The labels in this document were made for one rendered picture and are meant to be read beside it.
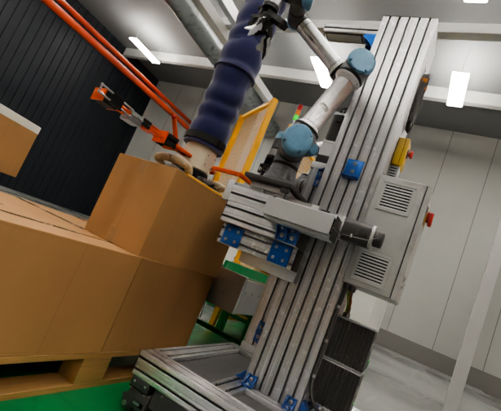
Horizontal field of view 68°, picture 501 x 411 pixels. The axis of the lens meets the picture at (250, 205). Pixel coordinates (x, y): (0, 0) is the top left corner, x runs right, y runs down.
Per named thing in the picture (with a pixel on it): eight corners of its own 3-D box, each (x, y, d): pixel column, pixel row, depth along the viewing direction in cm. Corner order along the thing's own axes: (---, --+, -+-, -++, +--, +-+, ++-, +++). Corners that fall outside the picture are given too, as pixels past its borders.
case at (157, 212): (166, 254, 225) (192, 194, 230) (216, 278, 203) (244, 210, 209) (83, 228, 175) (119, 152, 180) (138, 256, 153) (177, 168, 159)
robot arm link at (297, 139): (294, 168, 156) (371, 74, 163) (300, 158, 142) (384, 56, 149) (272, 150, 157) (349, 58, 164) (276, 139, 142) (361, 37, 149)
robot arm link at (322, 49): (362, 90, 174) (299, 11, 178) (370, 78, 163) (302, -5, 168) (343, 103, 173) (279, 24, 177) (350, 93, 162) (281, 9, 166)
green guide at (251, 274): (281, 288, 437) (284, 280, 438) (289, 291, 432) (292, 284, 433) (214, 266, 299) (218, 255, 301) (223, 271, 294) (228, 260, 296)
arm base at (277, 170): (297, 196, 165) (305, 175, 166) (287, 184, 151) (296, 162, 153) (268, 187, 171) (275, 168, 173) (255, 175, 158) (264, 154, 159)
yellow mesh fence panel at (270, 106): (157, 299, 373) (237, 114, 403) (166, 302, 377) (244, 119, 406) (175, 328, 294) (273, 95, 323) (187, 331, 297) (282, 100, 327)
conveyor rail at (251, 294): (325, 322, 405) (332, 305, 407) (330, 324, 402) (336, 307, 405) (227, 310, 206) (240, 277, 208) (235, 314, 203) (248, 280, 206)
